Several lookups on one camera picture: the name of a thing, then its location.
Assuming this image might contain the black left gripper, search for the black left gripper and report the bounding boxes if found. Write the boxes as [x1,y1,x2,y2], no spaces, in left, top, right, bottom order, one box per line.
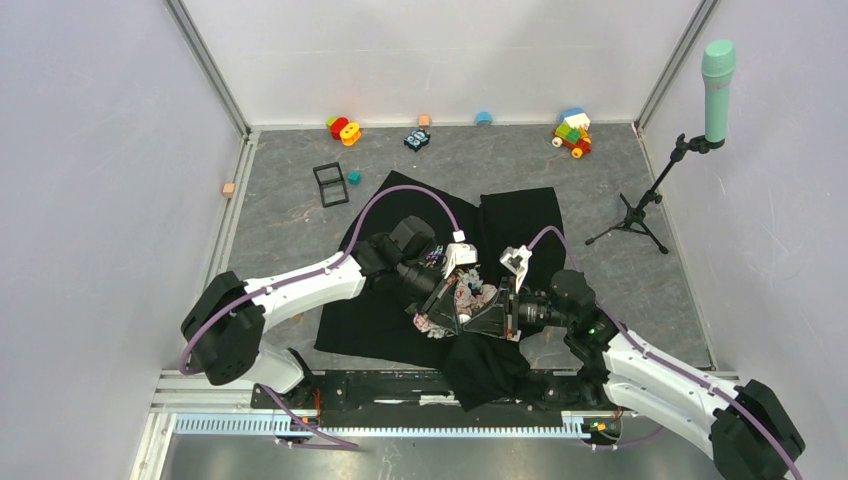
[395,258,462,337]

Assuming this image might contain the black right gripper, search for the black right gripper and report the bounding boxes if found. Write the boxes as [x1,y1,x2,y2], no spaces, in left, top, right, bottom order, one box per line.
[463,276,572,338]

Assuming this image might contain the black floral t-shirt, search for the black floral t-shirt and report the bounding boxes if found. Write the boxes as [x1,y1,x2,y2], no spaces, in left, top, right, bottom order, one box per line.
[315,171,563,411]

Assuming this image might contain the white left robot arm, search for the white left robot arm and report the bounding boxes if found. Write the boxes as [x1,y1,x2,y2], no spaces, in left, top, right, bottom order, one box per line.
[181,216,478,408]

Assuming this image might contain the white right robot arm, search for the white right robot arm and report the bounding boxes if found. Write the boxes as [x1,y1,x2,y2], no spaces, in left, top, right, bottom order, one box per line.
[457,270,806,479]

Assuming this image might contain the black microphone tripod stand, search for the black microphone tripod stand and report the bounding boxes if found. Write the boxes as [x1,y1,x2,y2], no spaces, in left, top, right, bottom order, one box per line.
[584,134,725,255]

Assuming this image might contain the blue black toy car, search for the blue black toy car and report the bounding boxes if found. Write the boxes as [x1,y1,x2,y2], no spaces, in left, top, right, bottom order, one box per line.
[404,129,431,152]

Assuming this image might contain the light blue arch block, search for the light blue arch block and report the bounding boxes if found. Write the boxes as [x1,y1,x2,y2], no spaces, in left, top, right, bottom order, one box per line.
[474,111,493,127]

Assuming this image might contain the colourful building block stack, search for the colourful building block stack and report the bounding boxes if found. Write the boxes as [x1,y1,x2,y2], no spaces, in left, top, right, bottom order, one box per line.
[551,108,592,159]

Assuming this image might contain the red yellow toy rings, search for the red yellow toy rings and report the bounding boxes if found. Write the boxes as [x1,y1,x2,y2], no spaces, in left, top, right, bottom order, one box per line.
[325,115,363,148]

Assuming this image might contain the mint green microphone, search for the mint green microphone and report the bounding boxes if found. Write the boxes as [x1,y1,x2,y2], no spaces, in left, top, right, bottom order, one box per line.
[701,39,736,144]

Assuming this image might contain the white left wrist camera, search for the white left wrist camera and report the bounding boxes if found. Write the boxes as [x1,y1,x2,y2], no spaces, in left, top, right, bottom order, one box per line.
[442,230,478,279]

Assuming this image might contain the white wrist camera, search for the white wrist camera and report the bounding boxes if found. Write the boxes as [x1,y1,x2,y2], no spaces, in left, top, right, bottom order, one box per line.
[499,245,532,292]
[442,230,478,279]

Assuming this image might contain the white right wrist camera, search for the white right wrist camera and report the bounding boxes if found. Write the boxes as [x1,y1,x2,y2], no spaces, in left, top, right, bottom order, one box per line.
[499,245,532,292]

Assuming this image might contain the white toothed cable strip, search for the white toothed cable strip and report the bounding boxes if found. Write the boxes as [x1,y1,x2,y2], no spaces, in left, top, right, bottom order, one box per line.
[173,413,590,440]

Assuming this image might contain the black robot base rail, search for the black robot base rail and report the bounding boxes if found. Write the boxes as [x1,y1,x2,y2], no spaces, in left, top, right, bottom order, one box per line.
[280,370,628,427]

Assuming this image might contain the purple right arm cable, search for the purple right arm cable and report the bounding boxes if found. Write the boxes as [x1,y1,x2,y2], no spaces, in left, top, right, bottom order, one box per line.
[526,225,804,480]

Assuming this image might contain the black square display frame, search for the black square display frame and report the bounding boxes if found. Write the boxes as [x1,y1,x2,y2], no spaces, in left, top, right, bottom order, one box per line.
[312,162,350,208]

